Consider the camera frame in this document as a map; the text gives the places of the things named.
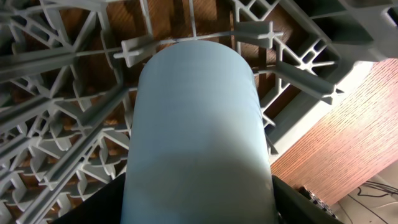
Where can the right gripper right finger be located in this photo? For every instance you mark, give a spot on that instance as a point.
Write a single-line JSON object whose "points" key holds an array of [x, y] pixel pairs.
{"points": [[295, 208]]}

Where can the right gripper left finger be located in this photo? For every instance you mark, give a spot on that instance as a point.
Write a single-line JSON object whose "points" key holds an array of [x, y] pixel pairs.
{"points": [[104, 207]]}

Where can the grey dishwasher rack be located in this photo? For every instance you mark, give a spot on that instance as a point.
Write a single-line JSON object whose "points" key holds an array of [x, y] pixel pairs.
{"points": [[70, 72]]}

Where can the blue cup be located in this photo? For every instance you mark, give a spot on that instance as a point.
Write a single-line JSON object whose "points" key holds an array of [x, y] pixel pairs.
{"points": [[198, 150]]}

